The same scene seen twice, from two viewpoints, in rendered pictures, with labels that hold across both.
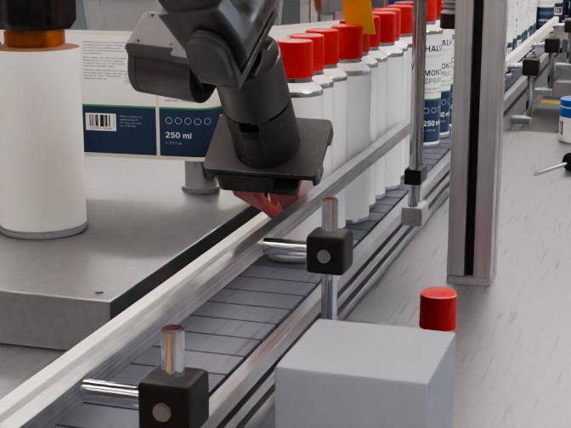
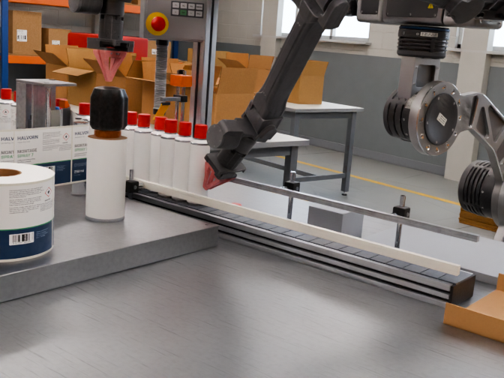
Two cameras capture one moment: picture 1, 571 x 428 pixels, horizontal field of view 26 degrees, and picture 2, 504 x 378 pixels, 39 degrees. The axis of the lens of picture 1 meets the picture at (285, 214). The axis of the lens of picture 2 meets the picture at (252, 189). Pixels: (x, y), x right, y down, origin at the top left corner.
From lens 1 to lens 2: 163 cm
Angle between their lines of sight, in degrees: 67
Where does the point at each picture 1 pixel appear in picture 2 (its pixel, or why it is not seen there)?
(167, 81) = (232, 143)
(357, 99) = not seen: hidden behind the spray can
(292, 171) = (241, 169)
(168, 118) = (75, 163)
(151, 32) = (232, 127)
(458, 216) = not seen: hidden behind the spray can
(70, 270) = (174, 223)
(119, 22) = not seen: outside the picture
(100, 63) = (49, 142)
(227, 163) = (224, 169)
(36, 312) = (197, 237)
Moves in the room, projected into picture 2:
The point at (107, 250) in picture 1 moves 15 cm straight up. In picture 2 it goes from (153, 216) to (156, 154)
